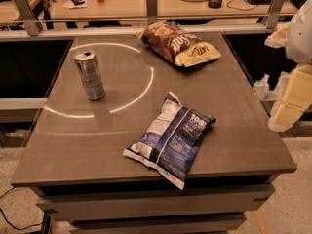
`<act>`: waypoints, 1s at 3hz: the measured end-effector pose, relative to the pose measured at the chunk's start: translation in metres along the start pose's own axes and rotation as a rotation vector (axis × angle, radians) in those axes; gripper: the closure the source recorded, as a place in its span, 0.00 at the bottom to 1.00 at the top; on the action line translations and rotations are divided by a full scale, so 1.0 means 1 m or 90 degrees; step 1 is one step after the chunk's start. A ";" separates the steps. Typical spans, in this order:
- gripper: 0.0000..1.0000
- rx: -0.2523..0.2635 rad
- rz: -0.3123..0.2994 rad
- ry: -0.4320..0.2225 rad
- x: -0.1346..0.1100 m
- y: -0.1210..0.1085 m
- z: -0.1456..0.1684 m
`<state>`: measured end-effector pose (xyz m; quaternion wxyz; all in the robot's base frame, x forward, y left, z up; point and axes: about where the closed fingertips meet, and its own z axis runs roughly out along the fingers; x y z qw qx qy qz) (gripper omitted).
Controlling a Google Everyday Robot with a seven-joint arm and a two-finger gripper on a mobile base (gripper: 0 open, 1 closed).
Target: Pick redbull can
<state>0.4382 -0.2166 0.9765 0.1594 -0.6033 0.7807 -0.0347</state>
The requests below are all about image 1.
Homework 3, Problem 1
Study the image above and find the clear plastic bottle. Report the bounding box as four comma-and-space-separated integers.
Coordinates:
253, 74, 270, 100

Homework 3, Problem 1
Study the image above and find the black mesh pen cup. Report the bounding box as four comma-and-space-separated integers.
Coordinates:
208, 0, 223, 9

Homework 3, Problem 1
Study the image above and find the grey table drawer unit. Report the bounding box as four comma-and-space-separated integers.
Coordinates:
35, 174, 281, 234

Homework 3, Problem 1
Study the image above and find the blue chip bag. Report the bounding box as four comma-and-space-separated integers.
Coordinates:
123, 92, 216, 190

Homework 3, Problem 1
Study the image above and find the silver redbull can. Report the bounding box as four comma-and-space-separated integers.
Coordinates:
73, 49, 105, 100

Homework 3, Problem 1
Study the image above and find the brown chip bag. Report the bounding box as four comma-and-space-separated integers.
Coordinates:
136, 22, 221, 67

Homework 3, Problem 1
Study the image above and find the grey metal railing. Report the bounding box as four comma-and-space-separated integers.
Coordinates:
0, 0, 312, 43

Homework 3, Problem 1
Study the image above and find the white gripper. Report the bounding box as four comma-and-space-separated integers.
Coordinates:
264, 0, 312, 132

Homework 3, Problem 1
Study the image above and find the black floor cable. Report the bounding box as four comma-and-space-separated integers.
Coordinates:
0, 186, 45, 231

